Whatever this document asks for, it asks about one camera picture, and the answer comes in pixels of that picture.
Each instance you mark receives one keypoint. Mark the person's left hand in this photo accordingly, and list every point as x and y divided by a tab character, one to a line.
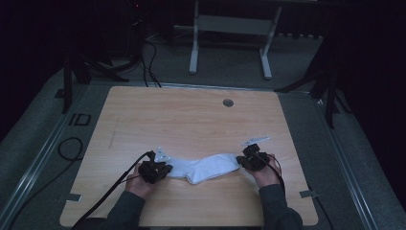
140	188

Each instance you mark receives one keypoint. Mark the black tripod stand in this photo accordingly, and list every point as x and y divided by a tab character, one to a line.
79	70
325	83

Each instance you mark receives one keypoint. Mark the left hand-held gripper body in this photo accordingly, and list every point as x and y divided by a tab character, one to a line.
152	168

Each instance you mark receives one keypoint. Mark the white sock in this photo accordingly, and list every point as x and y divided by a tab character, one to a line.
215	166
185	171

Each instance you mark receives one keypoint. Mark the white metal desk frame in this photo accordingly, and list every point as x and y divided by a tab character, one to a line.
233	28

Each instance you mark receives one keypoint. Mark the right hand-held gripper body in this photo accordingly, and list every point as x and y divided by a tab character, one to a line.
254	156

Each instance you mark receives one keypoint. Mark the black floor tape marks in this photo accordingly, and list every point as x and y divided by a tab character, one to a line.
79	119

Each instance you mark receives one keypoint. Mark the person's right hand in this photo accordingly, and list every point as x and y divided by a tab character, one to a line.
266	175

